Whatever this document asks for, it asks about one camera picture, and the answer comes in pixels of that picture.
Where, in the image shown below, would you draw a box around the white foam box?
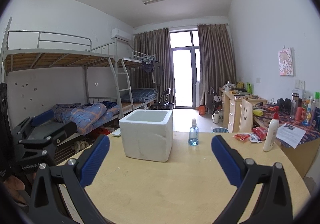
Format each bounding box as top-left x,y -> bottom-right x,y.
119,109 -> 174,162

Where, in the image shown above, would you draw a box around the printed paper sheet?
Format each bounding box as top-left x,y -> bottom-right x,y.
275,123 -> 307,149

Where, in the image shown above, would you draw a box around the person's left hand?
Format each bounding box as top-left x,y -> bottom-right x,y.
2,171 -> 34,206

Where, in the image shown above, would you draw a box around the white pump lotion bottle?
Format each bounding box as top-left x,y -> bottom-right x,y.
262,106 -> 280,152

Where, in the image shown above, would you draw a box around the patterned tablecloth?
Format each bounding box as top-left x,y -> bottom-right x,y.
254,104 -> 320,148

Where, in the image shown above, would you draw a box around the red and white snack packet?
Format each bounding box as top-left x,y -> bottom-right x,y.
249,126 -> 268,143

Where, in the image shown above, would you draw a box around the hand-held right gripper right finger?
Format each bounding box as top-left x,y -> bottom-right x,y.
211,135 -> 294,224

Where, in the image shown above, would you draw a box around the glass balcony door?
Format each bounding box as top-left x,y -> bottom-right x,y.
169,29 -> 200,109

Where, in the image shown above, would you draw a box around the white air conditioner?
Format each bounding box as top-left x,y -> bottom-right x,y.
111,28 -> 132,41

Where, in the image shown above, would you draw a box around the light wooden drawer desk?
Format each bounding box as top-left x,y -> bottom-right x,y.
219,88 -> 268,132

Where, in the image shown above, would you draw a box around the brown curtain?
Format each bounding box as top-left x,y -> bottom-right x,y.
134,28 -> 173,104
197,23 -> 237,107

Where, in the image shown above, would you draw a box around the wooden smiley chair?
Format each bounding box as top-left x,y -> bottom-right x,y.
239,98 -> 254,133

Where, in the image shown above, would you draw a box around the black trolley cart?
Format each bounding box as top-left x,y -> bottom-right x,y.
206,87 -> 222,112

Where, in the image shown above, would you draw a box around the black pouch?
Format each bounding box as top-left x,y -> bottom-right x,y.
276,98 -> 292,112

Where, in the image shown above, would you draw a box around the blue plaid mattress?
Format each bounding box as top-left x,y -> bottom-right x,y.
121,88 -> 158,103

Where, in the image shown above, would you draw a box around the light wooden side desk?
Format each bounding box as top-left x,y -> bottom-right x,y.
252,104 -> 320,180

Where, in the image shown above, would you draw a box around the row of toiletry bottles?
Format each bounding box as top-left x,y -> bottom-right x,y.
295,91 -> 320,127

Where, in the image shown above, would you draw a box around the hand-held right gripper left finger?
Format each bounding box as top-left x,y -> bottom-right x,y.
28,134 -> 110,224

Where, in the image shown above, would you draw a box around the steel thermos flask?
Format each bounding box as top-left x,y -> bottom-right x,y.
290,90 -> 300,117

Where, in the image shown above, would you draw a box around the blue spray bottle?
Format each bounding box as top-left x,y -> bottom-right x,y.
188,118 -> 199,147

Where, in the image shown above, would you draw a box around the dark hanging clothes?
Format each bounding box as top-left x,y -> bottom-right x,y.
141,60 -> 154,74

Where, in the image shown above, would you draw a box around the grey metal bunk bed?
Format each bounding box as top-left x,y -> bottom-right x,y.
0,18 -> 133,162
122,50 -> 160,112

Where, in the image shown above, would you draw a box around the blue patterned quilt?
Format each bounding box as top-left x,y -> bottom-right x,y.
52,103 -> 120,136

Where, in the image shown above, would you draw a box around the black folding chair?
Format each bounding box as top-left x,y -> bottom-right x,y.
150,88 -> 173,110

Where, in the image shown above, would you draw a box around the cartoon wall picture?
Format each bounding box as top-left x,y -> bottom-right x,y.
277,47 -> 295,77

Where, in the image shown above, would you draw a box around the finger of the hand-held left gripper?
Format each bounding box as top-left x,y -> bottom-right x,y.
18,121 -> 78,157
12,110 -> 56,139

